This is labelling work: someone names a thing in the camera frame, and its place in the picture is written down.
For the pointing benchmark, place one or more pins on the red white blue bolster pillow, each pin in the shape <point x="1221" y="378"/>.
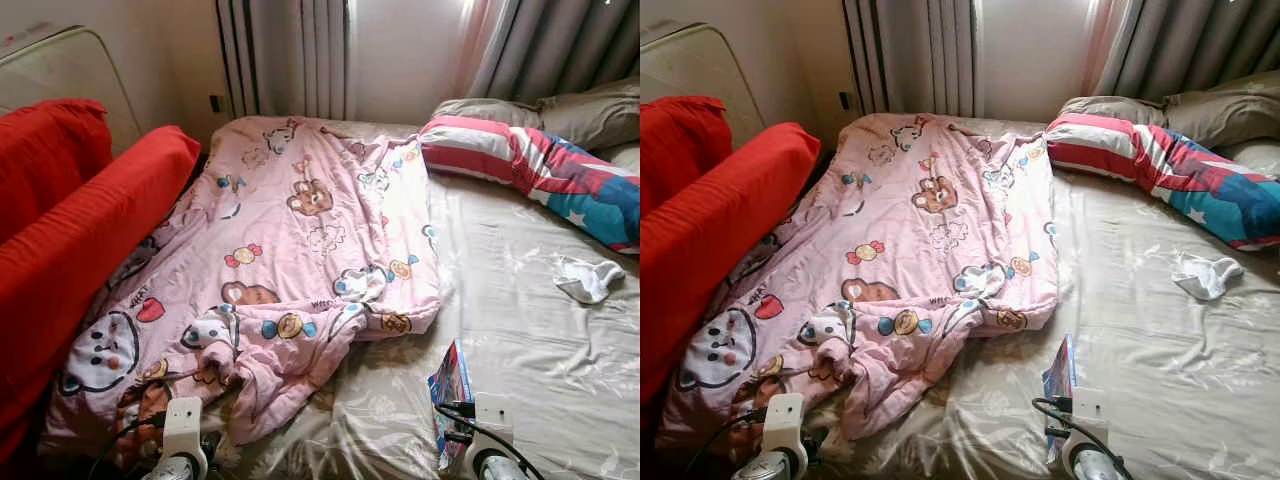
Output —
<point x="540" y="170"/>
<point x="1170" y="170"/>

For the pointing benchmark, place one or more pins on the red fabric cushion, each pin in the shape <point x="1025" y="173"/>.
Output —
<point x="710" y="240"/>
<point x="680" y="145"/>
<point x="45" y="150"/>
<point x="90" y="250"/>

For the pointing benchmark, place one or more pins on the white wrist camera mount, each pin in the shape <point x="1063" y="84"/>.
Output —
<point x="495" y="420"/>
<point x="1092" y="415"/>
<point x="183" y="425"/>
<point x="785" y="420"/>

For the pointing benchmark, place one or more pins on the beige floral bed sheet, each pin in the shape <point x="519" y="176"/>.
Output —
<point x="1170" y="370"/>
<point x="540" y="370"/>

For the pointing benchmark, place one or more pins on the beige upright mattress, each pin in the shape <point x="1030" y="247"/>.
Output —
<point x="700" y="70"/>
<point x="70" y="75"/>

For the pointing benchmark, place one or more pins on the white crumpled sock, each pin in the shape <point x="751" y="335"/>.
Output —
<point x="588" y="280"/>
<point x="1205" y="277"/>

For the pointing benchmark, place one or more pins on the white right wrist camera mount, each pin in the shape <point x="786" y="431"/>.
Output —
<point x="1092" y="415"/>
<point x="495" y="420"/>

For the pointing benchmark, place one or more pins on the colourful picture book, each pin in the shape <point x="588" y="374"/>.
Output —
<point x="1060" y="375"/>
<point x="452" y="385"/>

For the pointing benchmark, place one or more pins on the pink cartoon print quilt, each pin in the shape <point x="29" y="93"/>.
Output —
<point x="920" y="250"/>
<point x="290" y="250"/>

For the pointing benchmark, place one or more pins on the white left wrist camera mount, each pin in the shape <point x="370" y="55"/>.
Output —
<point x="183" y="425"/>
<point x="785" y="420"/>

